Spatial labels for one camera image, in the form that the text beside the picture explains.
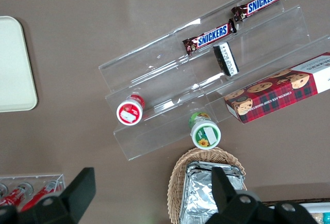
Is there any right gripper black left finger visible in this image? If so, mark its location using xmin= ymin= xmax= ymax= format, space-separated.
xmin=18 ymin=167 xmax=97 ymax=224

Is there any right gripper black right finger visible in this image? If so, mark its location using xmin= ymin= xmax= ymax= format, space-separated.
xmin=206 ymin=166 xmax=275 ymax=224

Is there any aluminium foil tray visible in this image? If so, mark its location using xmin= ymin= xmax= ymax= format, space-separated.
xmin=179 ymin=163 xmax=244 ymax=224
xmin=187 ymin=161 xmax=246 ymax=183

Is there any oval tan wicker basket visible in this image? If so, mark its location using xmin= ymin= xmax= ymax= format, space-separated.
xmin=167 ymin=147 xmax=248 ymax=224

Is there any beige rectangular tray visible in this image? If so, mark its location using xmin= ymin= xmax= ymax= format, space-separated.
xmin=0 ymin=15 xmax=39 ymax=113

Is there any clear acrylic bottle rack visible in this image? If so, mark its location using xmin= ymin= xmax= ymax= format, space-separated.
xmin=0 ymin=173 xmax=65 ymax=211

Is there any dark brown mat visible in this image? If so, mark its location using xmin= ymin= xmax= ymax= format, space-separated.
xmin=261 ymin=198 xmax=330 ymax=206

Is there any red lid snack cup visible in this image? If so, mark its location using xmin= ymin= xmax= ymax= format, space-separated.
xmin=115 ymin=93 xmax=146 ymax=126

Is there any red tartan cookie box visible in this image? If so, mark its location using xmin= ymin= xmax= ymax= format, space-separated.
xmin=223 ymin=52 xmax=330 ymax=124

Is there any small black white box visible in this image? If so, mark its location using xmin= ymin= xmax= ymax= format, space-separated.
xmin=212 ymin=41 xmax=240 ymax=77

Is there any clear acrylic stepped shelf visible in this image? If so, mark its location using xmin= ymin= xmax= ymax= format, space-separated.
xmin=97 ymin=0 xmax=330 ymax=162

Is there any Snickers chocolate bar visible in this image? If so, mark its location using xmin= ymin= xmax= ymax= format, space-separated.
xmin=230 ymin=0 xmax=286 ymax=23
xmin=182 ymin=19 xmax=237 ymax=56

